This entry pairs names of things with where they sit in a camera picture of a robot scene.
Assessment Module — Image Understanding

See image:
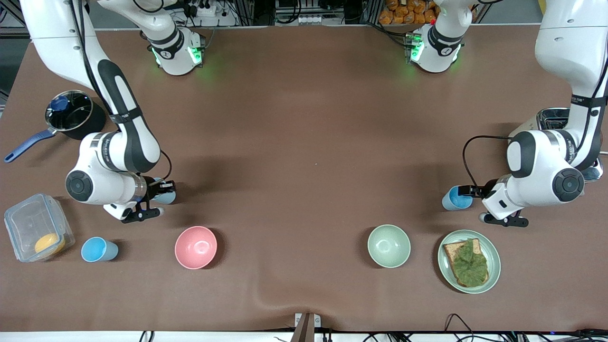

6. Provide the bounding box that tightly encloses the blue plastic cup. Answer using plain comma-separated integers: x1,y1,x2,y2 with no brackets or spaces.
442,185,474,211
153,178,177,205
81,237,119,263

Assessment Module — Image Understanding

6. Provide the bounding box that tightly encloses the brown toast slice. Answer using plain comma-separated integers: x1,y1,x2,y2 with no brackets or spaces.
443,238,490,288

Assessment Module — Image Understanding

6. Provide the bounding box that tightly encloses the pale green plate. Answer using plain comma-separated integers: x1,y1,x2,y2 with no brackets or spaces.
437,229,501,294

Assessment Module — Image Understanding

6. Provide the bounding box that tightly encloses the pink plastic bowl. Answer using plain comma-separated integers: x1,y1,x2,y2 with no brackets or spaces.
174,226,218,270

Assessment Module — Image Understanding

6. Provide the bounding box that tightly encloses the green lettuce leaf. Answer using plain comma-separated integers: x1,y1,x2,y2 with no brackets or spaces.
451,239,489,287

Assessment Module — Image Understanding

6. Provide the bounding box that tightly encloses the yellow round food piece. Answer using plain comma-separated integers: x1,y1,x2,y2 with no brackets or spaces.
34,234,66,256

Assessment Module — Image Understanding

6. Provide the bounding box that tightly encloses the clear plastic food container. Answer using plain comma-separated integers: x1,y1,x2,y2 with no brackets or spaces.
4,193,76,263

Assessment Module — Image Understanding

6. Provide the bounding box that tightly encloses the pale green bowl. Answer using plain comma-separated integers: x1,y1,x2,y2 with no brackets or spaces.
367,224,411,268

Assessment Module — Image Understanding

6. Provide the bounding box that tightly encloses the beige chrome toaster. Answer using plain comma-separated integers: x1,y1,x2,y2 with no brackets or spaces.
511,108,608,183

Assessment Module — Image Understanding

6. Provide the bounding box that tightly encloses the glass lid with blue knob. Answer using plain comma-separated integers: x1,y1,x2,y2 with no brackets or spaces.
45,90,93,132

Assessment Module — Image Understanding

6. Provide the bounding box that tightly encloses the brown table cover cloth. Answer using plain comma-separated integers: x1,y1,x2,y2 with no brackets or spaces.
0,25,608,333

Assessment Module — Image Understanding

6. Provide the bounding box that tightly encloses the white power strip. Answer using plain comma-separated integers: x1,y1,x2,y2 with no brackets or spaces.
188,2,220,17

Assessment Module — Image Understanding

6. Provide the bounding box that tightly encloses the bag of orange buns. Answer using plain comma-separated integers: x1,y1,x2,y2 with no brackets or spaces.
379,0,438,25

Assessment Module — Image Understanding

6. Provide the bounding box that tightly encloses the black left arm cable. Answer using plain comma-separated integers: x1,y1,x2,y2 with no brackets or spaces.
462,135,513,189

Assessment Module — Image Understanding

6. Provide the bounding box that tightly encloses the black pot with blue handle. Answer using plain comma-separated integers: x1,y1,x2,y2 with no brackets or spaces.
4,89,107,163

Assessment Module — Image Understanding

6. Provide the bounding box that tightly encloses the black looped cable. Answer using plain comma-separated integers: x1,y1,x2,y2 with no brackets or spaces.
444,313,475,342

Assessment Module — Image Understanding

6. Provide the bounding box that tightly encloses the metal table clamp bracket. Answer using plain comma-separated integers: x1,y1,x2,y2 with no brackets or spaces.
291,313,322,342

